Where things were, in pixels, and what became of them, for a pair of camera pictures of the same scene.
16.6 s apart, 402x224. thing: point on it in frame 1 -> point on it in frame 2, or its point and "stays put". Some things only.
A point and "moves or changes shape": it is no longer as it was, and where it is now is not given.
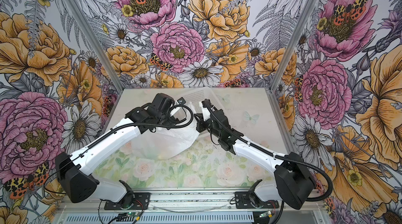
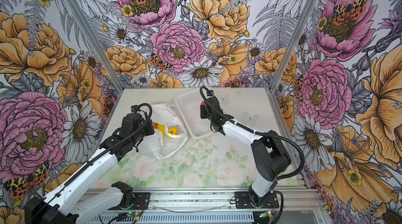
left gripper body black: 164,119 -> 143,128
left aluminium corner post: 92,38 stays put
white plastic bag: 163,143 moves or changes shape
